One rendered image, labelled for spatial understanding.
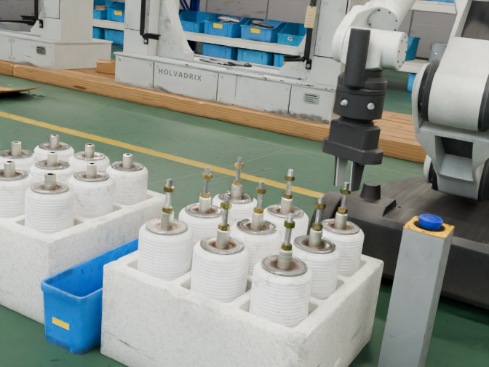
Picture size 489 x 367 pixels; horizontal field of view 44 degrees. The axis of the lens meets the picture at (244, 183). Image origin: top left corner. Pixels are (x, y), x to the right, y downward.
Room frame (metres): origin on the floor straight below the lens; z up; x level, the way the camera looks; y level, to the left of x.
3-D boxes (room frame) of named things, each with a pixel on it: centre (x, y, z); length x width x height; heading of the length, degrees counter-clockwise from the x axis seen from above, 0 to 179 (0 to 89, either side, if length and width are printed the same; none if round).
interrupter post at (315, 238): (1.00, -0.13, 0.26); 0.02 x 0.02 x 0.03
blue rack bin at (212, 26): (6.74, 0.33, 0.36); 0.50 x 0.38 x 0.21; 152
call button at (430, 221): (0.98, -0.32, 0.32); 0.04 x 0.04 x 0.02
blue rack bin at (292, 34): (6.36, -0.44, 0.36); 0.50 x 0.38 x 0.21; 151
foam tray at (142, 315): (1.06, -0.03, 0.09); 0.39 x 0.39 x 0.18; 61
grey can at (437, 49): (5.63, -1.62, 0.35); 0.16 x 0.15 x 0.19; 62
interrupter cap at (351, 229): (1.10, -0.19, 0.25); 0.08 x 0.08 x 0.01
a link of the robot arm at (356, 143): (1.10, -0.19, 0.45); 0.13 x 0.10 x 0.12; 45
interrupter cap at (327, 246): (1.00, -0.13, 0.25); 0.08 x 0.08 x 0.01
